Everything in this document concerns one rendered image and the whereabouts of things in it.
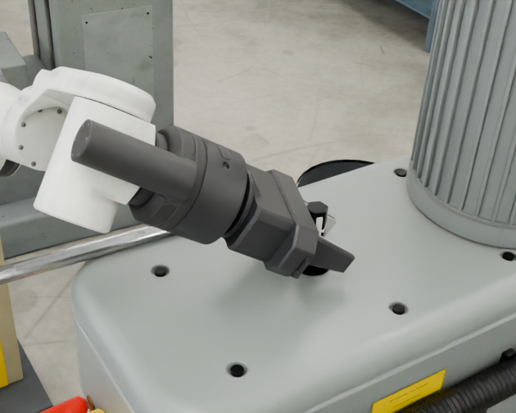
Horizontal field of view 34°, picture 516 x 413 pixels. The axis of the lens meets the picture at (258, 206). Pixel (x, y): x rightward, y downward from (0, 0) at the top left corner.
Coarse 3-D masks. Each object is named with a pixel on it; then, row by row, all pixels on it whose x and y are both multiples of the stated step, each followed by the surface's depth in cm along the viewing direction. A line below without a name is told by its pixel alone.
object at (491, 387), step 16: (512, 352) 86; (496, 368) 84; (512, 368) 84; (464, 384) 82; (480, 384) 82; (496, 384) 82; (512, 384) 83; (432, 400) 80; (448, 400) 80; (464, 400) 81; (480, 400) 81; (496, 400) 82
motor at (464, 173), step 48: (480, 0) 75; (432, 48) 85; (480, 48) 76; (432, 96) 84; (480, 96) 79; (432, 144) 85; (480, 144) 81; (432, 192) 87; (480, 192) 83; (480, 240) 86
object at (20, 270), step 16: (96, 240) 83; (112, 240) 83; (128, 240) 83; (144, 240) 83; (48, 256) 80; (64, 256) 80; (80, 256) 80; (96, 256) 81; (0, 272) 78; (16, 272) 78; (32, 272) 78
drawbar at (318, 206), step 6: (312, 204) 79; (318, 204) 79; (324, 204) 79; (312, 210) 78; (318, 210) 78; (324, 210) 78; (312, 216) 78; (318, 216) 78; (324, 216) 78; (324, 222) 79; (324, 234) 80; (306, 270) 82; (312, 270) 82; (318, 270) 82
